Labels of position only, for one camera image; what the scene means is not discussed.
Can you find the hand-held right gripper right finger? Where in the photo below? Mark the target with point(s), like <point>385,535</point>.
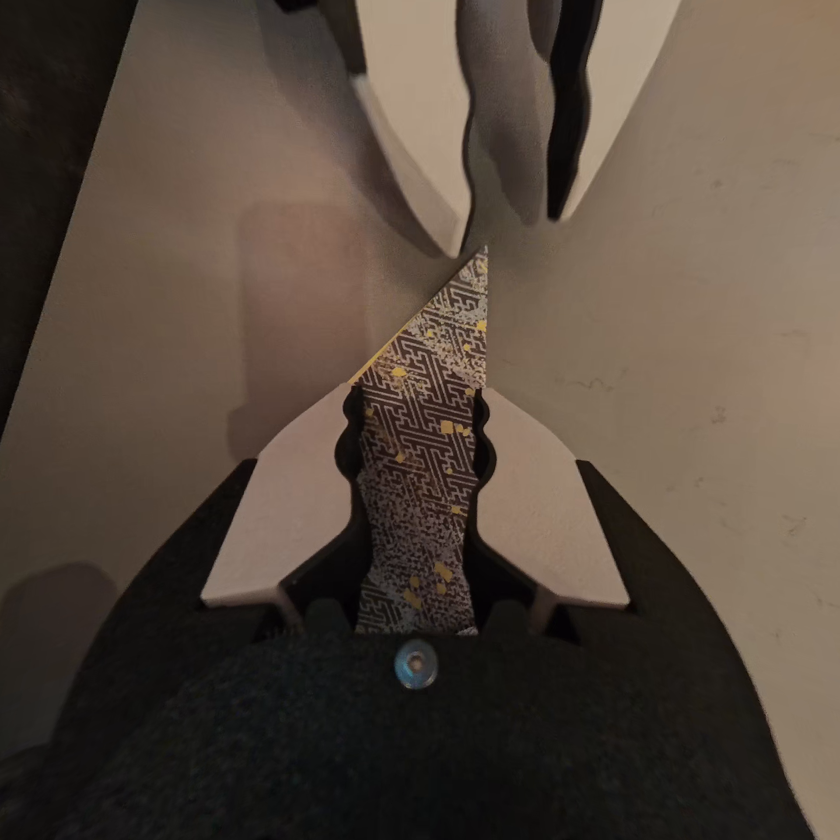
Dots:
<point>551,525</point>

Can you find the black patterned origami paper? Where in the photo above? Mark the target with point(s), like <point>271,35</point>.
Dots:
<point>426,420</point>

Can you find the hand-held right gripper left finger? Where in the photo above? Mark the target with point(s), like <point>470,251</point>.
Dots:
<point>282,518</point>

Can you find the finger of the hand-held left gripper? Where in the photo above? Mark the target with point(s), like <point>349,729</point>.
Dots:
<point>623,65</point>
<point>420,131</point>

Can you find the person's dark trousers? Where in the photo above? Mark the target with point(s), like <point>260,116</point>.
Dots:
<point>46,164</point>

